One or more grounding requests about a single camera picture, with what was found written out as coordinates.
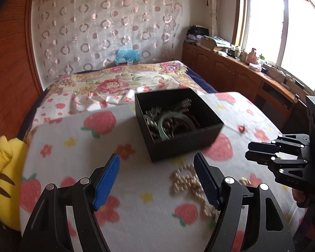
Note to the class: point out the yellow plush toy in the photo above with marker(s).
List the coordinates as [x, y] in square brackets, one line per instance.
[5, 183]

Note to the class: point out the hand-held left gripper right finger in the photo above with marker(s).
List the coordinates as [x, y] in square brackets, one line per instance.
[208, 183]

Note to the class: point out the wooden cabinet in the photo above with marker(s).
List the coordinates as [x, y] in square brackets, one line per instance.
[225, 68]

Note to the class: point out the silver and red jewellery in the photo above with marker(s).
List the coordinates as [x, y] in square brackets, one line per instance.
[152, 120]

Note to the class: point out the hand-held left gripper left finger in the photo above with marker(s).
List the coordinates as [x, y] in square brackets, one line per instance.
[106, 186]

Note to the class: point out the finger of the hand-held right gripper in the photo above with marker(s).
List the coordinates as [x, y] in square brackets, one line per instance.
[286, 174]
[278, 143]

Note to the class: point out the circle patterned wall curtain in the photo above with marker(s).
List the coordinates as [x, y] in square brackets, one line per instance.
[107, 29]

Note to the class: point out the green jade bangle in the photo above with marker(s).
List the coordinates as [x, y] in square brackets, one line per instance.
[164, 126]

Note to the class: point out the blue plastic bag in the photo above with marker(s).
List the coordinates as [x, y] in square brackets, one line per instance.
[127, 55]

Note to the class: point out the window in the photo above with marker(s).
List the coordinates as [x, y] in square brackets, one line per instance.
[278, 26]

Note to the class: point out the cardboard box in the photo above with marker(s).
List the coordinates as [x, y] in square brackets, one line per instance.
[212, 43]

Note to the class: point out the small red earring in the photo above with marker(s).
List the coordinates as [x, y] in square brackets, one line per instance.
[243, 129]

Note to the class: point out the pink bottle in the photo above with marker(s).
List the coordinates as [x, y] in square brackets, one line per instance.
[253, 56]

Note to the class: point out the navy blue mattress cover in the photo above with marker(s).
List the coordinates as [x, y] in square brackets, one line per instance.
[199, 81]

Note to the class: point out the floral blanket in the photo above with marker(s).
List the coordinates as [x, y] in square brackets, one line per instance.
[115, 84]

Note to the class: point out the black jewelry box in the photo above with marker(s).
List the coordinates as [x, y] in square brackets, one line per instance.
[178, 147]

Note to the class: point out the strawberry print bed sheet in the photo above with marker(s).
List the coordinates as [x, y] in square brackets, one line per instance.
[76, 141]

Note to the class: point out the white tissue pack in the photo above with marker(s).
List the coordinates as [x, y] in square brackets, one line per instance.
[255, 67]

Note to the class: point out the patterned window curtain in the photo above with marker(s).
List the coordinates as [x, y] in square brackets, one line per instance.
[212, 8]

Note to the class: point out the wooden wardrobe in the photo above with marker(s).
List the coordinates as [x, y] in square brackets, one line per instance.
[10, 57]

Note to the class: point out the person's right hand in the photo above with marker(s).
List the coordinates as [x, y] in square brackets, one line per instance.
[299, 196]

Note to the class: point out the pile of dark clothes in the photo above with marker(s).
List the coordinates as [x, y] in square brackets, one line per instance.
[197, 34]

